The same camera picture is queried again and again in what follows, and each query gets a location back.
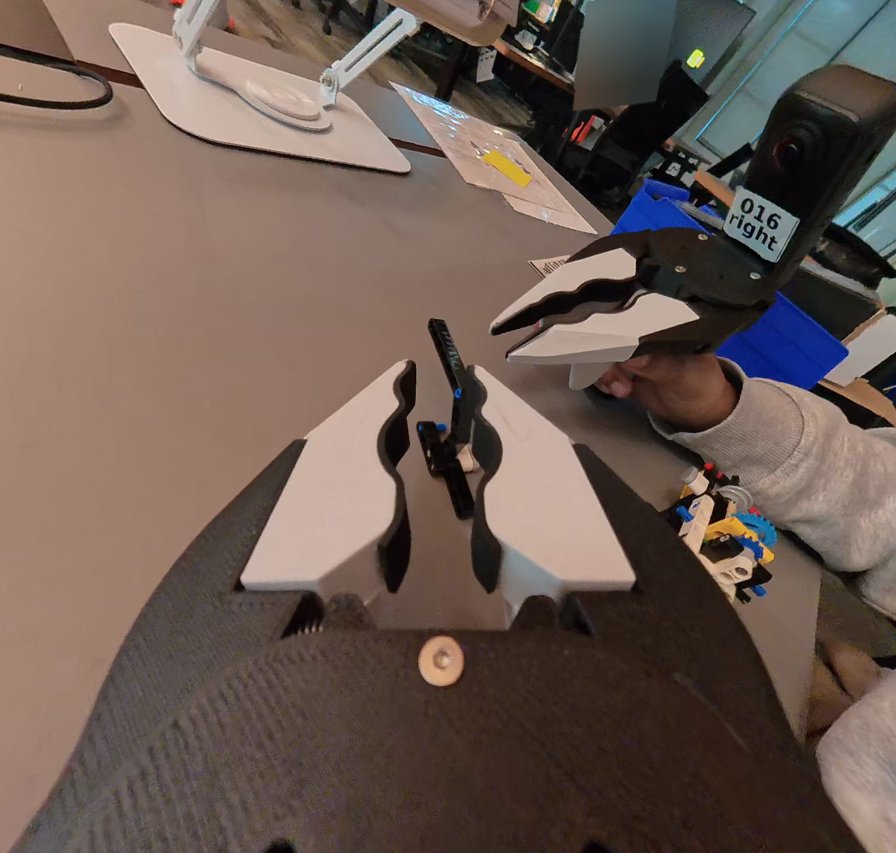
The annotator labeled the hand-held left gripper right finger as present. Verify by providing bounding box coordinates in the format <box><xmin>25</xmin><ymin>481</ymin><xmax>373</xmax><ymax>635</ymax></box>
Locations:
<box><xmin>464</xmin><ymin>364</ymin><xmax>638</xmax><ymax>626</ymax></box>

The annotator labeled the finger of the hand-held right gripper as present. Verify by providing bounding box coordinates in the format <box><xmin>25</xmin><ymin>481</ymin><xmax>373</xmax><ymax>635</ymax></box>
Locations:
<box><xmin>489</xmin><ymin>246</ymin><xmax>641</xmax><ymax>337</ymax></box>
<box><xmin>504</xmin><ymin>289</ymin><xmax>702</xmax><ymax>365</ymax></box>

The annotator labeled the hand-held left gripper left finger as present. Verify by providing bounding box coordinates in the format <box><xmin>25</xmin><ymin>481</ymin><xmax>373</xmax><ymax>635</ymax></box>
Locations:
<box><xmin>240</xmin><ymin>359</ymin><xmax>419</xmax><ymax>616</ymax></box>

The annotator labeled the black lego liftarm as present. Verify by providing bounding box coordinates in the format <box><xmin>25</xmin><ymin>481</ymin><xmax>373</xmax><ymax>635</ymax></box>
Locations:
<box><xmin>416</xmin><ymin>420</ymin><xmax>477</xmax><ymax>521</ymax></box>

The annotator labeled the black lego beam with holes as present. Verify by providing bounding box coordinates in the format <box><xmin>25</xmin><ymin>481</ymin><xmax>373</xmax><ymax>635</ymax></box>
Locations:
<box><xmin>427</xmin><ymin>318</ymin><xmax>473</xmax><ymax>463</ymax></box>

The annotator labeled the person's right forearm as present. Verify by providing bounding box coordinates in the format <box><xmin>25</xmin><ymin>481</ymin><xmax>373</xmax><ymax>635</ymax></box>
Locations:
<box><xmin>650</xmin><ymin>359</ymin><xmax>896</xmax><ymax>620</ymax></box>

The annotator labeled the person's left forearm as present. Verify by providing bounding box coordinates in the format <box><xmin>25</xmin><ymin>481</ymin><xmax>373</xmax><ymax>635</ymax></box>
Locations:
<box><xmin>814</xmin><ymin>685</ymin><xmax>896</xmax><ymax>853</ymax></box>

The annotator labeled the multicolour lego assembly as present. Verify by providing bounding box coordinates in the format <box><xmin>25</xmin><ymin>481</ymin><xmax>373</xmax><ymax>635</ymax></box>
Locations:
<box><xmin>661</xmin><ymin>464</ymin><xmax>779</xmax><ymax>603</ymax></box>

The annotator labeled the person's right hand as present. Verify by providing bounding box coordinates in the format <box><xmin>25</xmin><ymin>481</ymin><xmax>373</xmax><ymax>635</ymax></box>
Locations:
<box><xmin>594</xmin><ymin>351</ymin><xmax>743</xmax><ymax>441</ymax></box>

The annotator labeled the white paper sheet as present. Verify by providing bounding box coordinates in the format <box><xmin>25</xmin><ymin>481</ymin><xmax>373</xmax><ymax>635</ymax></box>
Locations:
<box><xmin>503</xmin><ymin>191</ymin><xmax>600</xmax><ymax>235</ymax></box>

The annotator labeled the blue plastic bin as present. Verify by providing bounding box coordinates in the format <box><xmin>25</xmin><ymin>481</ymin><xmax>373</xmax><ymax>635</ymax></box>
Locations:
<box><xmin>612</xmin><ymin>177</ymin><xmax>850</xmax><ymax>392</ymax></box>

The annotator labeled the black case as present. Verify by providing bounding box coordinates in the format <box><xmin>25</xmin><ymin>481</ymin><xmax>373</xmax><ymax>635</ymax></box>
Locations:
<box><xmin>790</xmin><ymin>236</ymin><xmax>887</xmax><ymax>323</ymax></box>

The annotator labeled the yellow sticky note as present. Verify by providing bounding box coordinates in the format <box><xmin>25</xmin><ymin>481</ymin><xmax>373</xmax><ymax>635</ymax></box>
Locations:
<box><xmin>482</xmin><ymin>149</ymin><xmax>535</xmax><ymax>189</ymax></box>

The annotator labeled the white board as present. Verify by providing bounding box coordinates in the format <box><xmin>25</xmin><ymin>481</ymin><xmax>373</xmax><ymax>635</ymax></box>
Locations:
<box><xmin>839</xmin><ymin>309</ymin><xmax>896</xmax><ymax>390</ymax></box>

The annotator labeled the clear plastic instruction sleeve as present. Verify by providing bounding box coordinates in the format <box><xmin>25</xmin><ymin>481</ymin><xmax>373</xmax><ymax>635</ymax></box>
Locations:
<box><xmin>390</xmin><ymin>82</ymin><xmax>576</xmax><ymax>199</ymax></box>

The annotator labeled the brown cardboard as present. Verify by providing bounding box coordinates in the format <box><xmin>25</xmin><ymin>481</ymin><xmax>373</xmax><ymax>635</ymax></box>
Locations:
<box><xmin>818</xmin><ymin>376</ymin><xmax>896</xmax><ymax>428</ymax></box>

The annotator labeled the background wooden desk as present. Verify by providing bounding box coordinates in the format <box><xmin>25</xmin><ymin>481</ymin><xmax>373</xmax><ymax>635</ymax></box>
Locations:
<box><xmin>490</xmin><ymin>35</ymin><xmax>583</xmax><ymax>96</ymax></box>

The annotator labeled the white monitor stand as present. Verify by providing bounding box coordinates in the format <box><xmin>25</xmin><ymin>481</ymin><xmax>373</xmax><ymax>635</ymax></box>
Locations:
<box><xmin>108</xmin><ymin>0</ymin><xmax>421</xmax><ymax>175</ymax></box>

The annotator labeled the dark rectangular device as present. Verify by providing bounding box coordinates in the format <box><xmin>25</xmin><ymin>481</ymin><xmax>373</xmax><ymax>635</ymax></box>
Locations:
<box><xmin>0</xmin><ymin>0</ymin><xmax>76</xmax><ymax>64</ymax></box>

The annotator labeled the black cable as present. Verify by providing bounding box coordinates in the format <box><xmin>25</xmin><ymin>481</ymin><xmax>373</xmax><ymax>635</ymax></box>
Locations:
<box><xmin>0</xmin><ymin>44</ymin><xmax>115</xmax><ymax>109</ymax></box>

